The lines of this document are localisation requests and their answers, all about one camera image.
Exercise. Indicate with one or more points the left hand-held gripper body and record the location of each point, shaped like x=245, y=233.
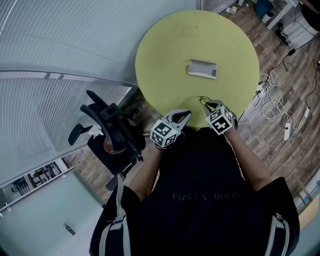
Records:
x=165, y=133

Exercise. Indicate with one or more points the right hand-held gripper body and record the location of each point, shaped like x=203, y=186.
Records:
x=220, y=121

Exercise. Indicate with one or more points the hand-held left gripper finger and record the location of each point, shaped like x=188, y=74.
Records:
x=178, y=111
x=187, y=120

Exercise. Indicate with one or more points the thin dark-framed glasses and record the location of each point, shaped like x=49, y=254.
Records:
x=203, y=100

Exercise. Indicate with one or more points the person's right forearm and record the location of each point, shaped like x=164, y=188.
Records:
x=246, y=160

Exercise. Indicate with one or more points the person's left forearm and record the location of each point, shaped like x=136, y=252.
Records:
x=150, y=172

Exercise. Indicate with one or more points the grey open tray box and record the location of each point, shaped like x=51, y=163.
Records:
x=202, y=68

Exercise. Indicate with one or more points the white plug socket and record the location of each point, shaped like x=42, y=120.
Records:
x=260, y=90

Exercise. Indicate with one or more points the black office chair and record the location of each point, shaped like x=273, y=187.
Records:
x=117, y=130

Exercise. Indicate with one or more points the round orange-brown object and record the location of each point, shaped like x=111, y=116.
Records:
x=108, y=147

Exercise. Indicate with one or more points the long white power strip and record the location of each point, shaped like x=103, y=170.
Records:
x=287, y=131

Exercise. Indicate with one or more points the crumpled white tissue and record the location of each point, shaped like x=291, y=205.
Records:
x=95, y=131

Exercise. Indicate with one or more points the person's black shirt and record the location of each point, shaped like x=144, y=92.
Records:
x=200, y=200

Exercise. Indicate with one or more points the small white power strip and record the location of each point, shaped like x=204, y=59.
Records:
x=306, y=113

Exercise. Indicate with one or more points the black power adapter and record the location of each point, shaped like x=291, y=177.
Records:
x=292, y=52

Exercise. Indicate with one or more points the small white cup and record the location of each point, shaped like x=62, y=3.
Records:
x=266, y=17

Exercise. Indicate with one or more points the teal waste bin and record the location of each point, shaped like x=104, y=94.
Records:
x=263, y=7

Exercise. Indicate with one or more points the stack of white devices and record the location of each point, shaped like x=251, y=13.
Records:
x=297, y=31

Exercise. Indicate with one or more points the white desk frame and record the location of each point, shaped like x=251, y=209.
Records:
x=281, y=13

